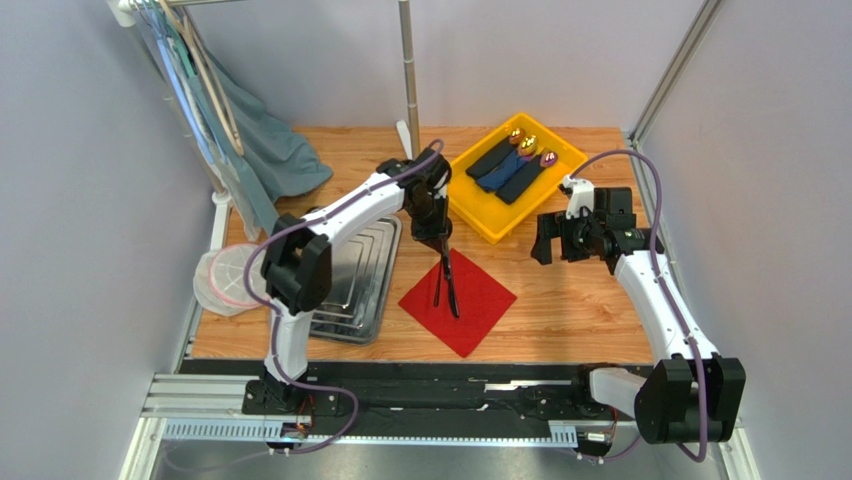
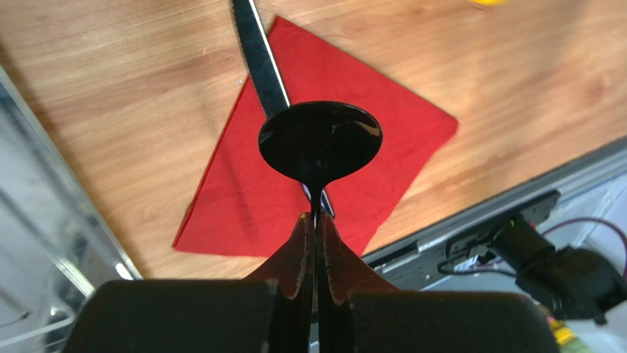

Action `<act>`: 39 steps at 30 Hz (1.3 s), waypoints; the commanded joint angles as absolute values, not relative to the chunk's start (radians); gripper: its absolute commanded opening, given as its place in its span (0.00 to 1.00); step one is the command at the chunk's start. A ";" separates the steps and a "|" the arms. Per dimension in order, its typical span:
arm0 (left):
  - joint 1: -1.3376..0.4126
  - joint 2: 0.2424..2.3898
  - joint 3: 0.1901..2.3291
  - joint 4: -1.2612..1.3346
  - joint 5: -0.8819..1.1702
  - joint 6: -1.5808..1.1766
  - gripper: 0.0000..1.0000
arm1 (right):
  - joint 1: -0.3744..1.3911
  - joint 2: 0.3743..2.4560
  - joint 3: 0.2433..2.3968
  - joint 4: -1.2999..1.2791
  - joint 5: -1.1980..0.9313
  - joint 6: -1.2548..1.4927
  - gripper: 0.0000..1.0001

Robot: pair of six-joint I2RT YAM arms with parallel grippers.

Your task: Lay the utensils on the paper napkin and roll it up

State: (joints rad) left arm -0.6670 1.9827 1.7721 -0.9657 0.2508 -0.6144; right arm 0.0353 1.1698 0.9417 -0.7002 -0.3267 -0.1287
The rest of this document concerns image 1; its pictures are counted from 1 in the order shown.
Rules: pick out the wooden clothes hanger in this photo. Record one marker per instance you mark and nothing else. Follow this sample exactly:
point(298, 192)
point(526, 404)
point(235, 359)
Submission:
point(186, 28)

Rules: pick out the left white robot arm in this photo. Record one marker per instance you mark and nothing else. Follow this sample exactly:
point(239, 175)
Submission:
point(296, 262)

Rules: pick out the white pink mesh cover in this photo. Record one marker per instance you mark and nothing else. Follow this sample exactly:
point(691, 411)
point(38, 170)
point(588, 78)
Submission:
point(218, 282)

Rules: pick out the aluminium frame post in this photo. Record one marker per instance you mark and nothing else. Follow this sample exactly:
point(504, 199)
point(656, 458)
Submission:
point(700, 25)

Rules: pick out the metal tray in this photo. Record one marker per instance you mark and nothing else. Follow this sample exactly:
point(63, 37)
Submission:
point(352, 312)

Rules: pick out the black napkin roll gold spoon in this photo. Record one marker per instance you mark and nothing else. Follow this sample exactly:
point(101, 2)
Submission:
point(495, 155)

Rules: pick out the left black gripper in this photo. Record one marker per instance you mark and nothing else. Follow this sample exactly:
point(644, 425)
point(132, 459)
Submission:
point(439, 232)

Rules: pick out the black napkin roll purple spoon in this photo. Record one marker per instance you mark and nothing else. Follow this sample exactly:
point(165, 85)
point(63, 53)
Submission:
point(512, 190)

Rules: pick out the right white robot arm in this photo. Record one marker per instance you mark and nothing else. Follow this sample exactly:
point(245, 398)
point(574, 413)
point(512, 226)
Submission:
point(693, 393)

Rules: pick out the white clothes rack post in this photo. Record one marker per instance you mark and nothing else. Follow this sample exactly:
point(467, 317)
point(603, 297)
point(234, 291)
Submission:
point(128, 22)

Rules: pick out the grey-blue hanging cloth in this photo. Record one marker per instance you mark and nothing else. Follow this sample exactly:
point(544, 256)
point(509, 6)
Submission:
point(278, 162)

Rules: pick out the black knife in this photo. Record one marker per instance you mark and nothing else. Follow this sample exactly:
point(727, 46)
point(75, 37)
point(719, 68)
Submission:
point(449, 280)

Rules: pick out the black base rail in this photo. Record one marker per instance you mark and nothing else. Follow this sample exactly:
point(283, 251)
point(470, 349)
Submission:
point(421, 399)

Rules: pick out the yellow plastic bin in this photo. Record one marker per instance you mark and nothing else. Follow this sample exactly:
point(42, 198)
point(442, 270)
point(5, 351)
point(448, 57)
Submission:
point(487, 215)

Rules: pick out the metal pole white base stand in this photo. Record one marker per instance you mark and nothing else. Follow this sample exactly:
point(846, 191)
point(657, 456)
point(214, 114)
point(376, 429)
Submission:
point(409, 129)

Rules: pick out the red paper napkin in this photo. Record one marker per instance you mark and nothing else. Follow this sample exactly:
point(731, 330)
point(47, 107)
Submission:
point(482, 301)

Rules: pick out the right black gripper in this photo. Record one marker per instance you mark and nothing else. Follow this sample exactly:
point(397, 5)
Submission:
point(554, 233)

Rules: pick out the blue napkin roll gold spoon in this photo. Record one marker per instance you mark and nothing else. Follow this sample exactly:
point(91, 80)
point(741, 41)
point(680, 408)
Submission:
point(492, 181)

